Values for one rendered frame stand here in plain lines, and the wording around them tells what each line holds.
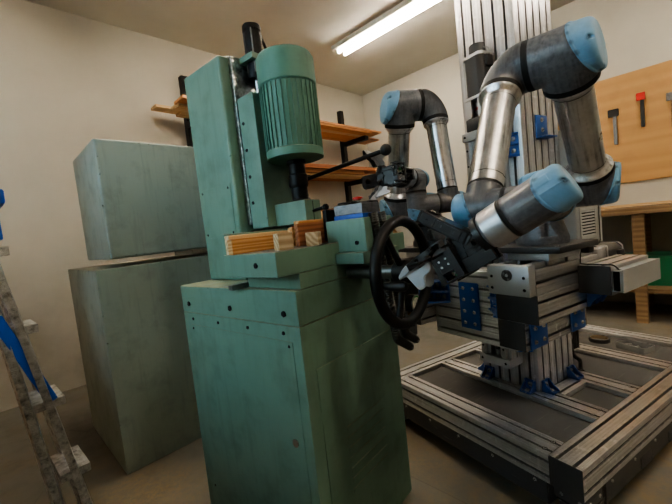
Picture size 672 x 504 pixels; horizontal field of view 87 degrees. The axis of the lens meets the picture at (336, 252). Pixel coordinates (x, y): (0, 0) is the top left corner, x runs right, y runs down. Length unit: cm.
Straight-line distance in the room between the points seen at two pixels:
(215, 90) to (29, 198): 211
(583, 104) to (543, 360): 96
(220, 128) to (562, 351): 155
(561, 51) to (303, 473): 116
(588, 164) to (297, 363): 93
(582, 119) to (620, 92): 297
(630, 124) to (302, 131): 330
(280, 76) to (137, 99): 250
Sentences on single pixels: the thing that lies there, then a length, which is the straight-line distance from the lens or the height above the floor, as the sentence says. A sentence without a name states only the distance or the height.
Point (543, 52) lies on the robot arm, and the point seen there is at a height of 127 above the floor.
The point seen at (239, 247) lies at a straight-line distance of 95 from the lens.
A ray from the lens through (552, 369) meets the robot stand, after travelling 171.
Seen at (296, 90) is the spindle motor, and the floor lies 134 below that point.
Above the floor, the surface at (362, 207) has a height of 99.
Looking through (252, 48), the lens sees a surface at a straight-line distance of 133.
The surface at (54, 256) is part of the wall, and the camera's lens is 318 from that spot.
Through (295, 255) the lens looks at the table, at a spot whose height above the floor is 88.
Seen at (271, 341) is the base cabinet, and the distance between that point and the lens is 98.
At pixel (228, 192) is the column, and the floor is 109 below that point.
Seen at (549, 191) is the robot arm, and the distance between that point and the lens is 64.
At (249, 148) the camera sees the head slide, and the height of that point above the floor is 122.
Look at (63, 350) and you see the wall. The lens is 324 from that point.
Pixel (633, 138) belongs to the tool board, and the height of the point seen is 141.
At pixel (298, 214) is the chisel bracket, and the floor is 99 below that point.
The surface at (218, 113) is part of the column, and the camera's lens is 129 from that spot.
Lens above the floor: 94
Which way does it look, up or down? 4 degrees down
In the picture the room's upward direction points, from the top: 6 degrees counter-clockwise
